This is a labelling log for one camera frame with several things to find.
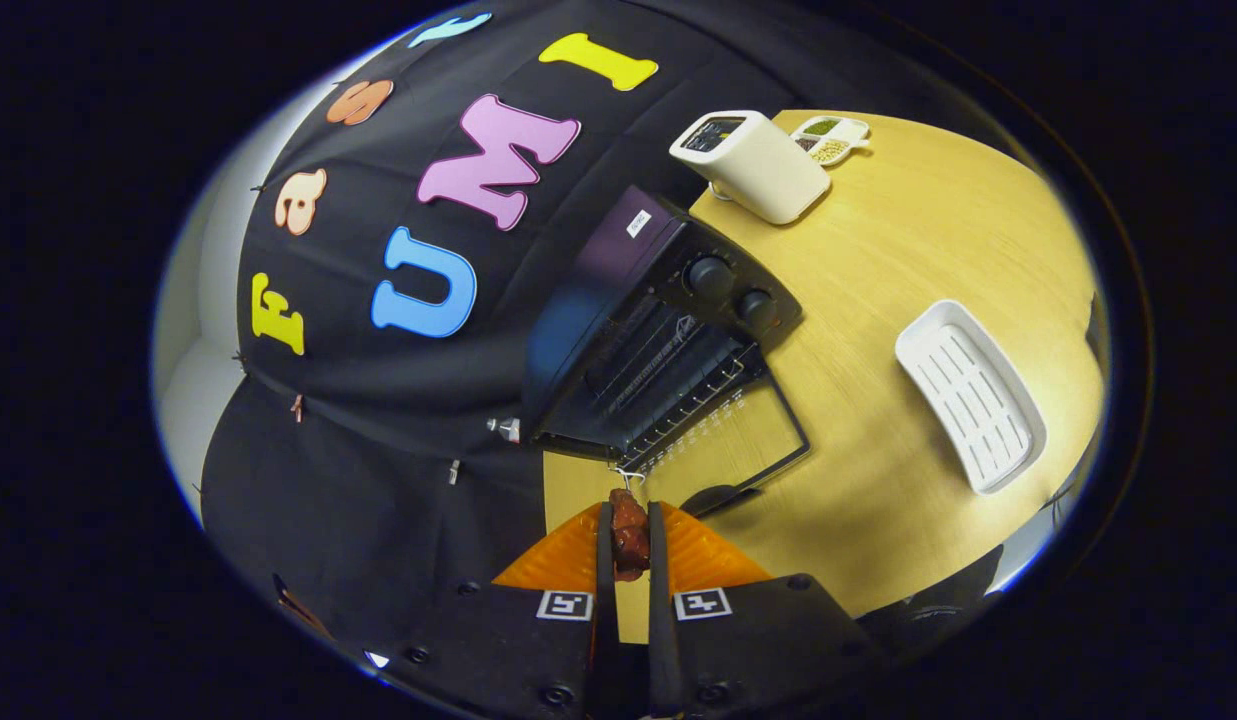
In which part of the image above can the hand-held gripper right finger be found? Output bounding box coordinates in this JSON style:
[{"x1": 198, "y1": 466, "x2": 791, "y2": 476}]
[{"x1": 646, "y1": 500, "x2": 879, "y2": 720}]

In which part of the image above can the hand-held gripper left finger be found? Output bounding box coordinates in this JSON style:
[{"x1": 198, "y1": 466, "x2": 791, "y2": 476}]
[{"x1": 378, "y1": 500, "x2": 621, "y2": 720}]

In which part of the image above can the red meat piece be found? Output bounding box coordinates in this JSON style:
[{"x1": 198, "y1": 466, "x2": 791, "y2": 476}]
[{"x1": 608, "y1": 488, "x2": 651, "y2": 582}]

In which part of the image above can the black toaster oven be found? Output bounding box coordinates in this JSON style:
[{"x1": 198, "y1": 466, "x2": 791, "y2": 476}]
[{"x1": 523, "y1": 185, "x2": 812, "y2": 518}]

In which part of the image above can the white pop-up toaster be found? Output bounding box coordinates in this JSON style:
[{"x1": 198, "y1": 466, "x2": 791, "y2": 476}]
[{"x1": 668, "y1": 110, "x2": 832, "y2": 226}]

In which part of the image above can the white ribbed tray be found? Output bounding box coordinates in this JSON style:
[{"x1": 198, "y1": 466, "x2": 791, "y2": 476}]
[{"x1": 895, "y1": 298, "x2": 1048, "y2": 496}]

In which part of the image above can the white divided dish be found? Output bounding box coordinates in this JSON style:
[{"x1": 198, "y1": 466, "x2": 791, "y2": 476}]
[{"x1": 790, "y1": 115, "x2": 871, "y2": 167}]

